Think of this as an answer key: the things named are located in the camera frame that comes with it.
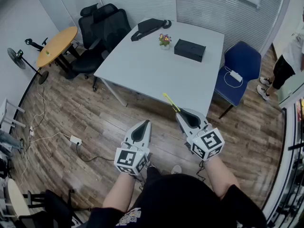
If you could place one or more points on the round wooden table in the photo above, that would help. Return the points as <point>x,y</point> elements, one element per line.
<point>57,46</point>

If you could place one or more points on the person's left forearm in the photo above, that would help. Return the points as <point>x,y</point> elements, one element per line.
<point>117,193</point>

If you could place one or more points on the white metal rack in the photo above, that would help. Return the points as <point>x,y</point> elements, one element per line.
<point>7,113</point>

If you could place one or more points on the small potted flower plant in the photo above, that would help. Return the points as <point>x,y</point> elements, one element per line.
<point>165,41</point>

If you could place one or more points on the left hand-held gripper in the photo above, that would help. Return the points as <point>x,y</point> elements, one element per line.
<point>128,159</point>

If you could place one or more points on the person's right shoe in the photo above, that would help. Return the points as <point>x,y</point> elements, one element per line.
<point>176,169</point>

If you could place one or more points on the black rectangular box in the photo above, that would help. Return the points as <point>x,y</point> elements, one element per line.
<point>190,50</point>

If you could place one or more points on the person's left shoe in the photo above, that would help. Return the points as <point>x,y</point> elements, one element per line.
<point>149,164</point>

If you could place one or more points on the person's right forearm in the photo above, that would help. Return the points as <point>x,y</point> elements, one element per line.
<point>221,177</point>

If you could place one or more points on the person's shoe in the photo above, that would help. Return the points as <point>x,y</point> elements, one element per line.
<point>149,164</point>
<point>176,169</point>

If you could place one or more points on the black metal railing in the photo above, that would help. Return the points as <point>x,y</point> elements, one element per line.
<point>294,151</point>

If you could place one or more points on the yellow pen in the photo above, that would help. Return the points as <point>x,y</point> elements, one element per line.
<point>171,101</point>

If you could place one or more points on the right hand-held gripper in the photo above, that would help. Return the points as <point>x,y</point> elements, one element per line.
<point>209,141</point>

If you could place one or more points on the black floor fan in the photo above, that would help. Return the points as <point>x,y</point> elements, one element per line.
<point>16,58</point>

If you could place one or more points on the blue chair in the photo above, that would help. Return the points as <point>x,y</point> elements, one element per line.
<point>242,58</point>

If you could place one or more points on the black mesh office chair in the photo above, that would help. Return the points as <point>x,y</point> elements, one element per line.
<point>85,27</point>
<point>111,25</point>

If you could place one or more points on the white round table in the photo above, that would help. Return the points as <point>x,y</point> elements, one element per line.
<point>16,198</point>

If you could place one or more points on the small white power strip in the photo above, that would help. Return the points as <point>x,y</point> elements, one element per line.
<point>31,131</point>

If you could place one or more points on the grey metal table leg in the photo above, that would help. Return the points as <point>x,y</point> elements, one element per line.
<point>114,91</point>

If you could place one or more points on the person's black clothing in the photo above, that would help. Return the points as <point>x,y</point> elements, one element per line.
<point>180,203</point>

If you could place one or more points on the black sling bag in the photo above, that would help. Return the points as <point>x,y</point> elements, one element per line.
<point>149,26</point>

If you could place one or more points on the small green item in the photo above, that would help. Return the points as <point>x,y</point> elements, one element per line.
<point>48,53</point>

